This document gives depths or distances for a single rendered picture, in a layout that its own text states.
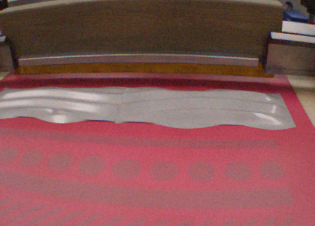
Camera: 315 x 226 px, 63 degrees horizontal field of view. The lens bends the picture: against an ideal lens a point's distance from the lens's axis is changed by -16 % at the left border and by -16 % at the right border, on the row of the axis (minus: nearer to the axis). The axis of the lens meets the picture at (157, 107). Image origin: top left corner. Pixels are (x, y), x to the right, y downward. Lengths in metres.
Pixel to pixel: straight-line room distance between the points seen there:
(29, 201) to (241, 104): 0.22
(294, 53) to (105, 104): 0.22
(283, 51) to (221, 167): 0.16
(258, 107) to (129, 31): 0.16
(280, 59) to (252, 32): 0.05
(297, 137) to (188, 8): 0.18
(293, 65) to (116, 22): 0.21
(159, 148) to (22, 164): 0.12
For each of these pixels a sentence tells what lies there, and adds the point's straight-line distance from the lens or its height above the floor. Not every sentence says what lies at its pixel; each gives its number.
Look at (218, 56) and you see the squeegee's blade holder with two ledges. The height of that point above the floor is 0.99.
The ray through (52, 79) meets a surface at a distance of 0.40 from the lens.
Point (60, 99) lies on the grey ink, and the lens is 0.32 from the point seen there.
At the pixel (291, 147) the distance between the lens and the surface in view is 0.27.
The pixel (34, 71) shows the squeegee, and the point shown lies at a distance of 0.41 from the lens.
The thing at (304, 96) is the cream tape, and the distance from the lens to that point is 0.37.
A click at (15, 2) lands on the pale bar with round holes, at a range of 0.67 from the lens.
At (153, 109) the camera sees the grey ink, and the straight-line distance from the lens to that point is 0.29.
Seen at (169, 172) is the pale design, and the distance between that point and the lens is 0.23.
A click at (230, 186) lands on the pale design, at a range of 0.22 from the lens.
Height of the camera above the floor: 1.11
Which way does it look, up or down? 32 degrees down
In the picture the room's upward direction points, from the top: 2 degrees counter-clockwise
